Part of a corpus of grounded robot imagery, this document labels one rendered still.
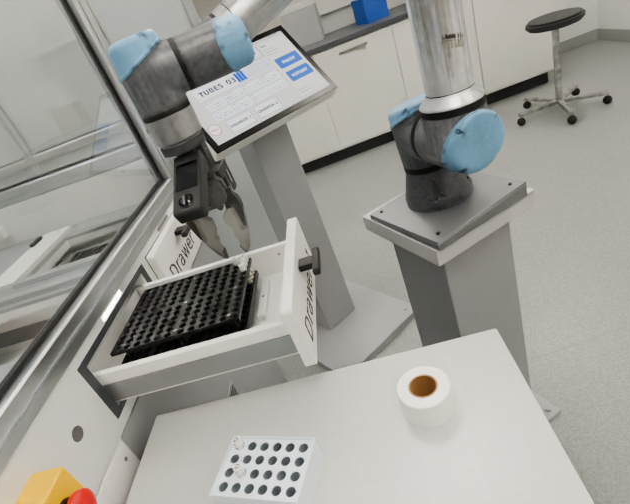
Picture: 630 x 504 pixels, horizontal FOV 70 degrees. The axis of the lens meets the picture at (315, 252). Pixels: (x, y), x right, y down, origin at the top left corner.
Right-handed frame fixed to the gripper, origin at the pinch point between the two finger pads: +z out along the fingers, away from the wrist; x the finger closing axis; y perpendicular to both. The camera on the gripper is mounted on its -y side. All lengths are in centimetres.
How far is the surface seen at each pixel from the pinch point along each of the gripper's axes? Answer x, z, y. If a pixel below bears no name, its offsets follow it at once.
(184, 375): 9.8, 9.0, -17.5
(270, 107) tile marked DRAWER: -3, -6, 80
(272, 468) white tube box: -3.3, 14.9, -32.3
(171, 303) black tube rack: 13.7, 4.4, -3.2
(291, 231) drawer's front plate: -9.9, 1.7, 3.8
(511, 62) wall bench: -160, 69, 310
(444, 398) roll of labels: -26.3, 14.8, -28.5
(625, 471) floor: -65, 95, 2
